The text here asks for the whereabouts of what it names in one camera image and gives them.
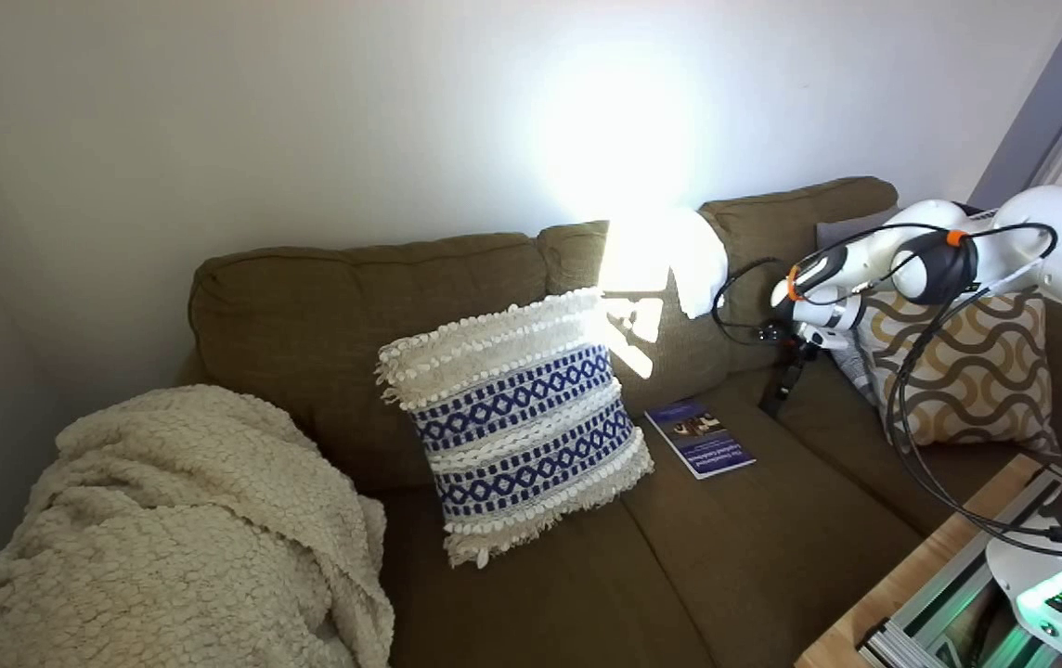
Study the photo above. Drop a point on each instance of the blue white patterned pillow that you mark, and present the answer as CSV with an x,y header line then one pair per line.
x,y
519,420

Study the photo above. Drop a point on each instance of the blue booklet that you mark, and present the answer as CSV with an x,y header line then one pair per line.
x,y
704,441

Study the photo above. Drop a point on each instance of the brown fabric couch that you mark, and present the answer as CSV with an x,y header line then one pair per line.
x,y
739,544

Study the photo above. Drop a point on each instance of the yellow grey wave pillow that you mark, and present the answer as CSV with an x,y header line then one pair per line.
x,y
989,372

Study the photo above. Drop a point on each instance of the cream knit blanket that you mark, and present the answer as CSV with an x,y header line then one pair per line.
x,y
173,533

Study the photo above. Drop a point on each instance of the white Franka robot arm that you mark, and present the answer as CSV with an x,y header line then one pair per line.
x,y
1054,247

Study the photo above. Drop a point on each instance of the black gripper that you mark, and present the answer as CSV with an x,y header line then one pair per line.
x,y
801,345

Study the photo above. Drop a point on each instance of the wooden table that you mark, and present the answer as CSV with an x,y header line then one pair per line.
x,y
915,570

